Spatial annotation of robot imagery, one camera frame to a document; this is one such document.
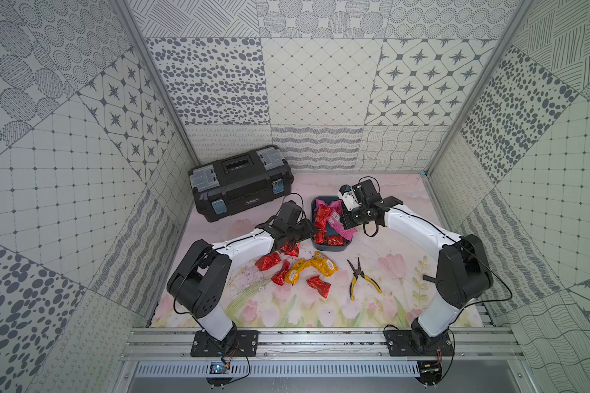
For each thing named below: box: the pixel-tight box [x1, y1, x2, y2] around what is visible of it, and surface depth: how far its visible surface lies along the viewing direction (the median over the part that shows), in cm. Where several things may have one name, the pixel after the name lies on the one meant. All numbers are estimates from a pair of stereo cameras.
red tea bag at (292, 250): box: [280, 242, 301, 258], surface depth 96 cm
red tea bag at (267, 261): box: [255, 252, 282, 272], surface depth 91 cm
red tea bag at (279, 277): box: [271, 259, 291, 286], surface depth 88 cm
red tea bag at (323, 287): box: [306, 275, 332, 299], surface depth 85 cm
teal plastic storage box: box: [310, 196, 354, 252], surface depth 97 cm
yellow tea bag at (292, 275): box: [285, 257, 313, 286], surface depth 86 cm
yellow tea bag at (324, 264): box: [309, 251, 340, 277], surface depth 90 cm
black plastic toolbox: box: [187, 144, 295, 222], surface depth 100 cm
